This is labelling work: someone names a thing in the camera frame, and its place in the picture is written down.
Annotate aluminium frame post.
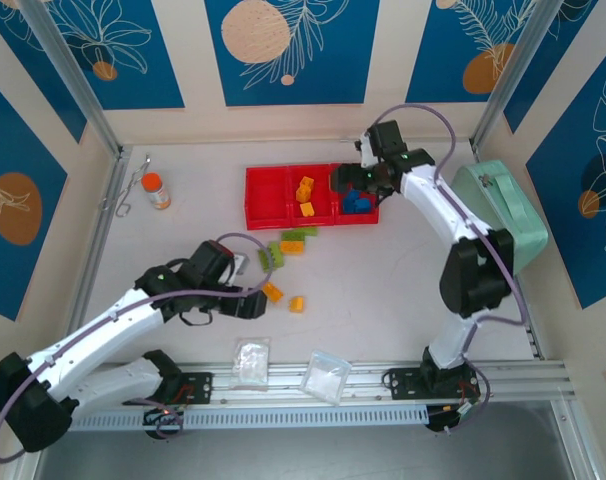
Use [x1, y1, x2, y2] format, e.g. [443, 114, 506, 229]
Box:
[17, 0, 124, 159]
[471, 0, 559, 154]

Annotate clear plastic bag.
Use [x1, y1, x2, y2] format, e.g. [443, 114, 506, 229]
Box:
[300, 348, 353, 406]
[230, 337, 273, 391]

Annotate orange capped bottle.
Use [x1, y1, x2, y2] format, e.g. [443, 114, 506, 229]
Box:
[141, 172, 173, 211]

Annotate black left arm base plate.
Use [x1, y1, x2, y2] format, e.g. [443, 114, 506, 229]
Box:
[175, 370, 215, 405]

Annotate mint green zip case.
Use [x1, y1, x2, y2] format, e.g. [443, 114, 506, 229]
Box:
[450, 158, 550, 277]

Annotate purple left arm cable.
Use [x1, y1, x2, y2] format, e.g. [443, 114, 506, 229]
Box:
[0, 232, 274, 464]

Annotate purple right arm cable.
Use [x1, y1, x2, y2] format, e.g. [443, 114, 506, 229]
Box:
[372, 103, 530, 436]

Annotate long green lego brick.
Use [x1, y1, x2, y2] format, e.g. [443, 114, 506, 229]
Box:
[281, 225, 319, 242]

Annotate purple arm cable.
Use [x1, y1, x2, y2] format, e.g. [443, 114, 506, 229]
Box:
[0, 232, 274, 464]
[372, 103, 530, 436]

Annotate white slotted cable duct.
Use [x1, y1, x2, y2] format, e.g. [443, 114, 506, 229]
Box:
[70, 404, 430, 432]

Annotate large green lego brick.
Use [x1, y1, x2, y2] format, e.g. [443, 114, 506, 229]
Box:
[256, 241, 287, 272]

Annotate metal tongs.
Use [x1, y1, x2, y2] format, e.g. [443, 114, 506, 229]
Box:
[98, 153, 152, 219]

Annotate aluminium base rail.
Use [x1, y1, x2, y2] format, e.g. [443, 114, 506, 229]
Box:
[25, 359, 579, 410]

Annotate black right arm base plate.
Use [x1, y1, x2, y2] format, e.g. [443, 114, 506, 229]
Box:
[385, 367, 484, 401]

